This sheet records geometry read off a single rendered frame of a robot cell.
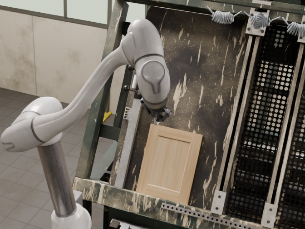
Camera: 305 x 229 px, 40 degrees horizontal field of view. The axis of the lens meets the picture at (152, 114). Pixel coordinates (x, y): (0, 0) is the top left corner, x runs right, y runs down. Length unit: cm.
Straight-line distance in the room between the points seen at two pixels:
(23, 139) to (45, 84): 387
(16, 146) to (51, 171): 28
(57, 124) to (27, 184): 253
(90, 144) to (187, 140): 58
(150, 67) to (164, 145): 119
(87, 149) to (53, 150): 75
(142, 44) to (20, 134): 55
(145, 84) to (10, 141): 58
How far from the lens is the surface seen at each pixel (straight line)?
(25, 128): 155
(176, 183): 241
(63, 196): 189
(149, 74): 126
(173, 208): 239
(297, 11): 224
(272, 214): 234
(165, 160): 241
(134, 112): 243
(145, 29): 139
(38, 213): 368
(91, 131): 250
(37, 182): 400
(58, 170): 182
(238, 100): 233
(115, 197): 246
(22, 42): 538
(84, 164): 251
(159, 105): 141
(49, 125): 150
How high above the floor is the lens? 243
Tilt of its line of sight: 28 degrees down
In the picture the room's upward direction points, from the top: 5 degrees clockwise
